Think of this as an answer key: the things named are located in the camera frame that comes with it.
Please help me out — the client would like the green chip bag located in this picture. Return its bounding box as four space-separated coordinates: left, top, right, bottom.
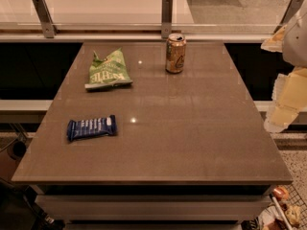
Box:
84 48 132 91

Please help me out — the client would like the orange soda can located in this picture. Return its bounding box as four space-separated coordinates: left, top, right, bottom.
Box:
165 34 186 74

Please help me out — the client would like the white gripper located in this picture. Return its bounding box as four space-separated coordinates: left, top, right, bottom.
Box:
261 11 307 133

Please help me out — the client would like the glass railing panel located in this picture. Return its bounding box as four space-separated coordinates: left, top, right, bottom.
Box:
0 0 307 27

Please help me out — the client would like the right metal railing bracket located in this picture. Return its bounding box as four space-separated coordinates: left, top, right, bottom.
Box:
274 0 304 32

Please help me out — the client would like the blue snack bar wrapper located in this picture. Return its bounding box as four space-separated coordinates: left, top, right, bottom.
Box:
66 115 117 142

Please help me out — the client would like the left metal railing bracket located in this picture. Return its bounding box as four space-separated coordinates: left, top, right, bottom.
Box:
32 0 57 38

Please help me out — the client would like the metal railing bracket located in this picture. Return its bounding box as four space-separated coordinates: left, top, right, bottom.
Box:
32 0 57 38
274 0 304 32
161 0 173 38

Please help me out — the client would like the middle metal railing bracket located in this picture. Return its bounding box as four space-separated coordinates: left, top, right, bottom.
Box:
161 0 173 38

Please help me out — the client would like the black round object on floor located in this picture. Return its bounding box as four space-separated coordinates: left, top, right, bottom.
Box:
7 141 27 160

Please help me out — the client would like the wire basket with snacks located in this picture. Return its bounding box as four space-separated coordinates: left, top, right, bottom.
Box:
249 185 307 230

